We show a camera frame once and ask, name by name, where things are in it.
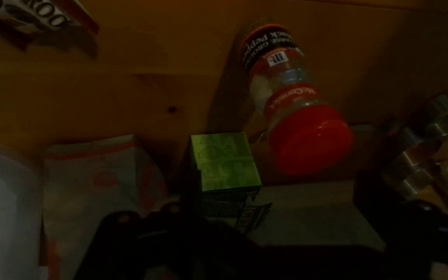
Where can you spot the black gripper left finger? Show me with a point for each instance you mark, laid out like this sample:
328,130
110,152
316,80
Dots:
126,245

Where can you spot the clear glass jar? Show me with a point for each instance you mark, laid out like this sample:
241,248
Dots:
417,158

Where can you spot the white plastic lined bin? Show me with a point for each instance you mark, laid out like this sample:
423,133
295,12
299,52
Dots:
20,217

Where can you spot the small green box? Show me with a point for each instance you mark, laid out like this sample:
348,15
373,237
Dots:
225,166

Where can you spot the red capped spice bottle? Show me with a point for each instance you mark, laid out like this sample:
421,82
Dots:
305,134

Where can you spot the white paper packet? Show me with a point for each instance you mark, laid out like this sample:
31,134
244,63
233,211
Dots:
25,21

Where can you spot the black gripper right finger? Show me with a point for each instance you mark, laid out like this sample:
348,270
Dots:
414,232

